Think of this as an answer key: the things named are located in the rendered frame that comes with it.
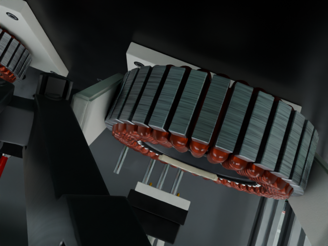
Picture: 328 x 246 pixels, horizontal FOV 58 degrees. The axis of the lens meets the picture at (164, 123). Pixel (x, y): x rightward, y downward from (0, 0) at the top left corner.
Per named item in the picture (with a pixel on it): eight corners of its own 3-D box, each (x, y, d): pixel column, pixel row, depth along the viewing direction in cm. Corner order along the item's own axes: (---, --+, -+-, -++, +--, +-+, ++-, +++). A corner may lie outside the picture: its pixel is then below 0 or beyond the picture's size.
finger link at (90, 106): (71, 165, 12) (54, 159, 12) (114, 120, 19) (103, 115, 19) (91, 99, 11) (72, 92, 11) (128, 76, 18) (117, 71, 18)
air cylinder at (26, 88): (4, 56, 43) (-14, 89, 42) (52, 74, 43) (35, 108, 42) (18, 70, 48) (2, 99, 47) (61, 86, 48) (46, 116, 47)
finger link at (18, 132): (39, 160, 10) (-40, 131, 10) (88, 121, 15) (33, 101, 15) (49, 123, 10) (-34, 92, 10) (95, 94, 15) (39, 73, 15)
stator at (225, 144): (119, 24, 12) (81, 107, 11) (379, 123, 12) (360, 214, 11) (130, 100, 23) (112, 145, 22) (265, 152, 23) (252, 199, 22)
